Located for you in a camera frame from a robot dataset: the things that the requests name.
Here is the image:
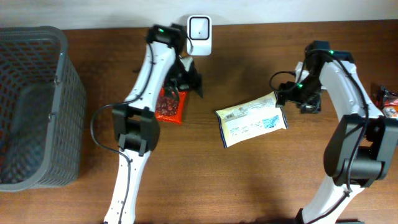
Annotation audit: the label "red candy bag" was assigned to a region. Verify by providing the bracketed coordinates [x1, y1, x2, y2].
[155, 88, 188, 125]

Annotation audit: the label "yellow snack bag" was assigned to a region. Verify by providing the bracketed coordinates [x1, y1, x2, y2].
[215, 92, 289, 148]

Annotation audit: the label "black red snack wrapper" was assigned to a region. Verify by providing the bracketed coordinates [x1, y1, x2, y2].
[376, 85, 397, 109]

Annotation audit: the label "small orange tissue pack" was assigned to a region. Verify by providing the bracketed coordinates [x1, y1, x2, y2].
[382, 100, 398, 119]

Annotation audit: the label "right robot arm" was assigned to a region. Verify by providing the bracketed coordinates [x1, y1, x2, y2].
[275, 40, 397, 223]

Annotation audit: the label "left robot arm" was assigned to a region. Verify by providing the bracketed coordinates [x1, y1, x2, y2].
[103, 24, 203, 224]

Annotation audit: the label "grey plastic basket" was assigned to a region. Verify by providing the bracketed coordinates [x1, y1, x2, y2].
[1, 26, 86, 192]

